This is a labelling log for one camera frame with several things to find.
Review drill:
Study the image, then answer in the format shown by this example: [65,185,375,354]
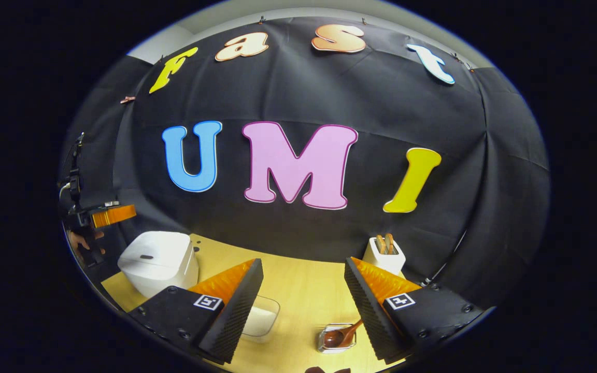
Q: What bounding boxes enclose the black backdrop cloth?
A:
[60,16,550,311]

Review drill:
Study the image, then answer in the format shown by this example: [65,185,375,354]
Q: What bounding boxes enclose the wooden spoon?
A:
[323,319,364,349]

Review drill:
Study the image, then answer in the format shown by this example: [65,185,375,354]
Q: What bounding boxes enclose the white toaster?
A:
[362,237,407,276]

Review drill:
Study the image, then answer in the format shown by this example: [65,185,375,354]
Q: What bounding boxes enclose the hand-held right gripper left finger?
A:
[127,258,264,365]

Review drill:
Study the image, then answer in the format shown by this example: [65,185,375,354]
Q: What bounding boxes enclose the black cable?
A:
[422,230,468,286]

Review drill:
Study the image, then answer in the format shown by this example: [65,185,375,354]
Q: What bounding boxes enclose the white rice cooker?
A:
[117,231,200,299]

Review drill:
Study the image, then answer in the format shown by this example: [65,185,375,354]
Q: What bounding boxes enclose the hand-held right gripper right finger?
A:
[344,256,486,363]

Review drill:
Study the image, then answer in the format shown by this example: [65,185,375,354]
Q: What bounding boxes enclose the clear box of rice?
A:
[240,295,281,344]

